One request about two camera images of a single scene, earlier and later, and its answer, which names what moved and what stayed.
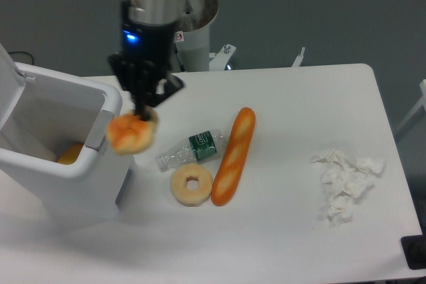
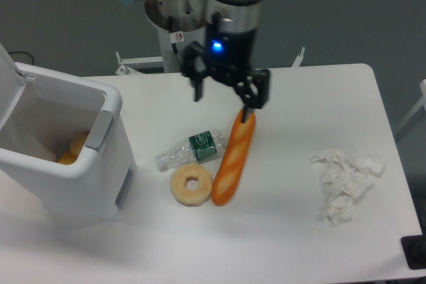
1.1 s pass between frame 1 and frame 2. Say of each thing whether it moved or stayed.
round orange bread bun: moved
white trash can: stayed
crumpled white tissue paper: stayed
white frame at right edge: stayed
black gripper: moved
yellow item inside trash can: stayed
